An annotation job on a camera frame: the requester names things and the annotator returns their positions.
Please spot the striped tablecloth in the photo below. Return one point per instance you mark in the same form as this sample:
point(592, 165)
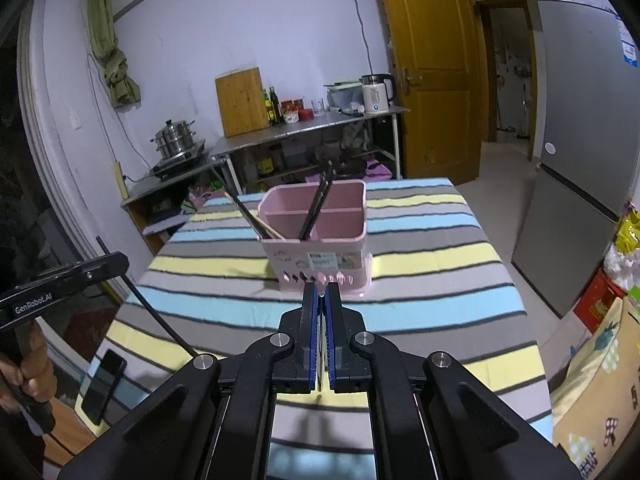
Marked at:
point(450, 280)

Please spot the black smartphone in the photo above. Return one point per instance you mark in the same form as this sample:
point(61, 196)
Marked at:
point(104, 387)

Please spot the low steel stand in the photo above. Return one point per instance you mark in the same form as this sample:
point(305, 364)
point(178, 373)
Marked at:
point(145, 195)

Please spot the red lidded jar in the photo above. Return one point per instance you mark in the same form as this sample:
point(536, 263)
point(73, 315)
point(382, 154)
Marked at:
point(291, 111)

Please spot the green hanging cloth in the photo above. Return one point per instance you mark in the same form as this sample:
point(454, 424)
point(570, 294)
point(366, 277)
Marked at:
point(107, 50)

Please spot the white plastic bag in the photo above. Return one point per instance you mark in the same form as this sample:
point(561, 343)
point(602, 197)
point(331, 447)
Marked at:
point(622, 270)

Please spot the steel steamer pot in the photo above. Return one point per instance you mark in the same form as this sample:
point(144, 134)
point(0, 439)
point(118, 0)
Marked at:
point(174, 139)

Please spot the printed cardboard box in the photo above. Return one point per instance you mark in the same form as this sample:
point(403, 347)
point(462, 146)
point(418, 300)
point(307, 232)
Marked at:
point(595, 400)

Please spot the yellow wooden door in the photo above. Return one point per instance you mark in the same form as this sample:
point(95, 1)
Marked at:
point(430, 60)

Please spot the black induction cooktop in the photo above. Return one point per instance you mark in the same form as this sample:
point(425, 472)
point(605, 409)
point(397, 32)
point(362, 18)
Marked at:
point(177, 165)

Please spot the yellowed power strip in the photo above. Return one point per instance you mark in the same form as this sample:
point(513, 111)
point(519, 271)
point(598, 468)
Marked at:
point(120, 180)

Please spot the white electric kettle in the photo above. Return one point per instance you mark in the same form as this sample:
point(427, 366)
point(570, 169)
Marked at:
point(376, 95)

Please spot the steel kitchen counter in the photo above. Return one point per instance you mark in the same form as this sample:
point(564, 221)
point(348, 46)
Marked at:
point(300, 127)

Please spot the pink plastic utensil basket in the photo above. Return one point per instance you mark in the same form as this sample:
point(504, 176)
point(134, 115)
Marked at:
point(285, 255)

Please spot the yellow snack bags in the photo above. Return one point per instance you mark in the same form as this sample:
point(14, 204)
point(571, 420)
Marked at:
point(629, 232)

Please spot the clear drinking glass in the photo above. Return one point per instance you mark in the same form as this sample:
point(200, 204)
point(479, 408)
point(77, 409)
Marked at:
point(318, 107)

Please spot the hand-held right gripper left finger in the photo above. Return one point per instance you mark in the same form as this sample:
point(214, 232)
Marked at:
point(310, 350)

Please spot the white wall switch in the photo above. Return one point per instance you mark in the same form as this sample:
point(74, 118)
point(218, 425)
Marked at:
point(75, 118)

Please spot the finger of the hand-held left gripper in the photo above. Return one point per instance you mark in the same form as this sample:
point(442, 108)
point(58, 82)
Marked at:
point(107, 266)

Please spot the grey refrigerator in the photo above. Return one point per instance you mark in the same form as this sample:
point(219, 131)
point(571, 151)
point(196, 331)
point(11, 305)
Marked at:
point(575, 160)

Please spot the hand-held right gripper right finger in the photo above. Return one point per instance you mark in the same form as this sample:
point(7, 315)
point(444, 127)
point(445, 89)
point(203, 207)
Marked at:
point(334, 350)

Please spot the wooden cutting board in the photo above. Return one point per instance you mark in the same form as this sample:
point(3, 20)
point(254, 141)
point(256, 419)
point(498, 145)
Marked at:
point(242, 102)

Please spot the person's left hand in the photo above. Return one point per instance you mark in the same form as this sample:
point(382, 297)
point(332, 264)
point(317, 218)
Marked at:
point(39, 370)

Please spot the cream and steel chopstick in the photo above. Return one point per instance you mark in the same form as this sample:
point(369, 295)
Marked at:
point(262, 225)

